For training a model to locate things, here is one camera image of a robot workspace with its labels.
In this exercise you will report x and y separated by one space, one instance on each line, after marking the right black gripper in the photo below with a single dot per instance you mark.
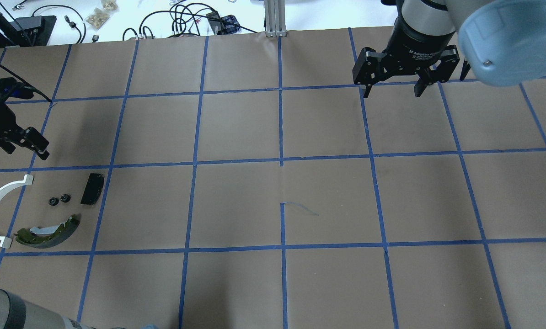
414 45

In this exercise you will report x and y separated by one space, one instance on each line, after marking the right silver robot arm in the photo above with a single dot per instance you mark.
504 43

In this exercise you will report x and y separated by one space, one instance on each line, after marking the dark brake pad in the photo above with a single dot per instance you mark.
93 189

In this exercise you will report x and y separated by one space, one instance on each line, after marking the green brake shoe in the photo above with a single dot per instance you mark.
48 237

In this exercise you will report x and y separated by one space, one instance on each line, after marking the aluminium frame post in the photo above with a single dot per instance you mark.
275 22

